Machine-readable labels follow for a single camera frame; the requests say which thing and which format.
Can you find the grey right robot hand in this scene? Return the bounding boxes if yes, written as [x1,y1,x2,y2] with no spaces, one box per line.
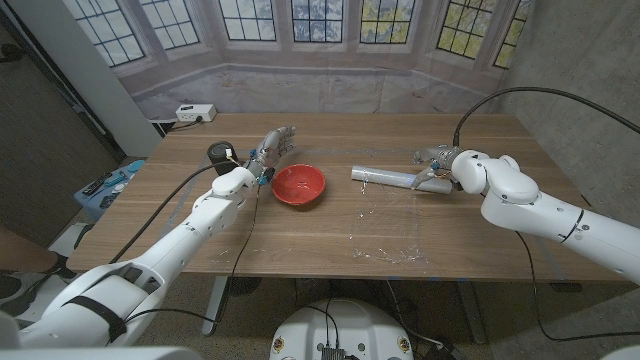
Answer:
[410,144,464,191]

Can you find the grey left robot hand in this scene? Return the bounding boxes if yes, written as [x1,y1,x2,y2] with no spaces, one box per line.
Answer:
[248,125,297,184]

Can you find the clear plastic bag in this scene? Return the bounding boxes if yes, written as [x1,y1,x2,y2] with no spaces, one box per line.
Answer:
[349,165,454,265]

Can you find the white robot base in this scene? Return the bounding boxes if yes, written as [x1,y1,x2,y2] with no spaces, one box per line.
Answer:
[269,298,415,360]

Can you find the red bowl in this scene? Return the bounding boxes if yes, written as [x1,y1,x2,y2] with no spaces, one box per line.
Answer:
[271,163,327,206]

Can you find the black cup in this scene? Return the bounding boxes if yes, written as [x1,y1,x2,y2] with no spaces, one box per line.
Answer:
[206,141,240,176]

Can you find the white power strip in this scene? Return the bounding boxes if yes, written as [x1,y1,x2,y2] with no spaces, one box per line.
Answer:
[175,103,218,123]

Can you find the white table leg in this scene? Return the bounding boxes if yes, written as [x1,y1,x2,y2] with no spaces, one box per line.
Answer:
[201,276,230,337]
[455,281,487,345]

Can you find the black remote control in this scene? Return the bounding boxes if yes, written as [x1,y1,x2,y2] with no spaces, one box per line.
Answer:
[82,172,114,197]

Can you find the blue side table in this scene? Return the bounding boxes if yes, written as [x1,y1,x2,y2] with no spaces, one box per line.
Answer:
[73,159,146,222]

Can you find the black grey sneaker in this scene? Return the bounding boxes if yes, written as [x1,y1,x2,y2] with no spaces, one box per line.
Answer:
[42,252,79,281]
[0,273,39,317]

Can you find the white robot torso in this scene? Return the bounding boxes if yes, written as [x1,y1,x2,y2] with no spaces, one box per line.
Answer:
[0,344,640,360]

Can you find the person bare leg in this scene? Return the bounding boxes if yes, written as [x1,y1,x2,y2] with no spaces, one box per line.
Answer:
[0,224,59,275]

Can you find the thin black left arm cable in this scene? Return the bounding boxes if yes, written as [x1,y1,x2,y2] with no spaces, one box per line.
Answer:
[124,184,262,337]

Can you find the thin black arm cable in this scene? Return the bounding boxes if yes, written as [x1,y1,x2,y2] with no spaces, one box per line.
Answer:
[514,230,640,343]
[124,184,262,337]

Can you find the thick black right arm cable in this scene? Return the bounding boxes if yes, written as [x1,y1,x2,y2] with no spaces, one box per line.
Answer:
[452,86,640,149]

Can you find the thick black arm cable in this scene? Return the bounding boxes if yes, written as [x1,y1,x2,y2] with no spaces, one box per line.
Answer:
[108,160,241,265]
[452,86,640,149]

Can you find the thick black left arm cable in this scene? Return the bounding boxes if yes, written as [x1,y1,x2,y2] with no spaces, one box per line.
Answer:
[108,160,241,265]

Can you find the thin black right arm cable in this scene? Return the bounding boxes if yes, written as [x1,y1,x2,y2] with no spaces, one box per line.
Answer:
[514,230,640,343]

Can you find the black door handle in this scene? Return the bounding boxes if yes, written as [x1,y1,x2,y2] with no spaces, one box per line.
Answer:
[0,43,25,65]

